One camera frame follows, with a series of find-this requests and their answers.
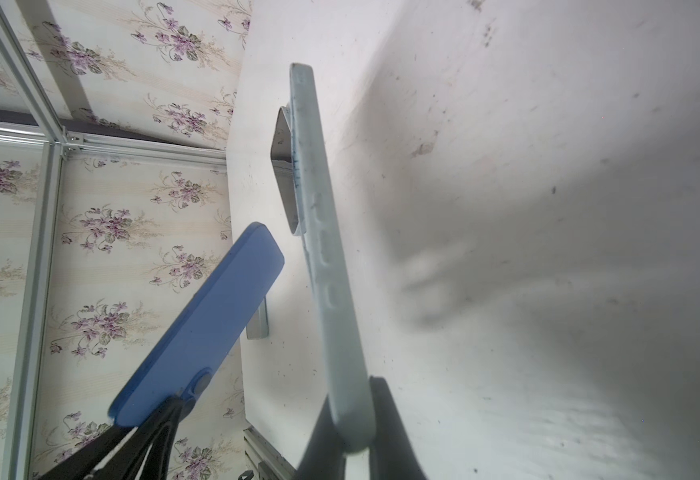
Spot aluminium cage frame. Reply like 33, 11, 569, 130
0, 0, 228, 480

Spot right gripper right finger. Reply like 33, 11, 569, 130
369, 376, 426, 480

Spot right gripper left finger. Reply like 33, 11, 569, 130
293, 399, 346, 480

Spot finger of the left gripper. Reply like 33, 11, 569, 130
91, 397, 186, 480
40, 425, 131, 480

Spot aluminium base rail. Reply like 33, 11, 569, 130
239, 426, 296, 480

